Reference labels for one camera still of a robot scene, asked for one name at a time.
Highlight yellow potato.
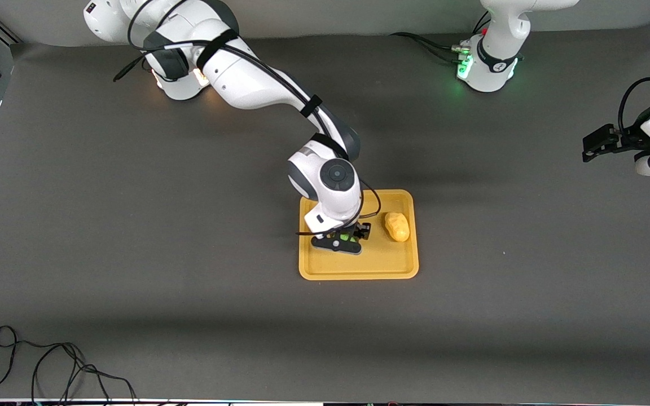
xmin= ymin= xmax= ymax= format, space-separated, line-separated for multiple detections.
xmin=383 ymin=212 xmax=411 ymax=242

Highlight yellow plastic tray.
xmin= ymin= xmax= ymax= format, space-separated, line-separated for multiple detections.
xmin=299 ymin=189 xmax=419 ymax=281

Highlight dark grey table mat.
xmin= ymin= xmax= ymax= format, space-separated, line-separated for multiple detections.
xmin=0 ymin=20 xmax=650 ymax=402

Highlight black left base cables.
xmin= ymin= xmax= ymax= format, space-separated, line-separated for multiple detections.
xmin=390 ymin=32 xmax=470 ymax=64

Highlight loose black cable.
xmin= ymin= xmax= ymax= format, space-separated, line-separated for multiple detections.
xmin=0 ymin=326 xmax=137 ymax=404

